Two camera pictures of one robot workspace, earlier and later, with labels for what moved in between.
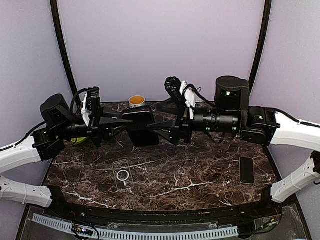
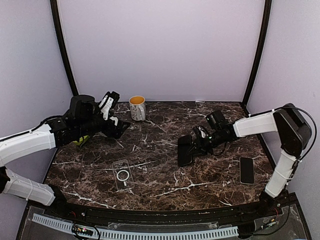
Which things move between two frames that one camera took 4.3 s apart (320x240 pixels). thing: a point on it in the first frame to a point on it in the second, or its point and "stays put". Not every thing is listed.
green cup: (78, 140) stays put
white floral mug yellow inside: (136, 101) stays put
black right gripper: (182, 119) to (198, 145)
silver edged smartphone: (246, 170) stays put
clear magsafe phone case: (122, 174) stays put
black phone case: (141, 117) to (184, 145)
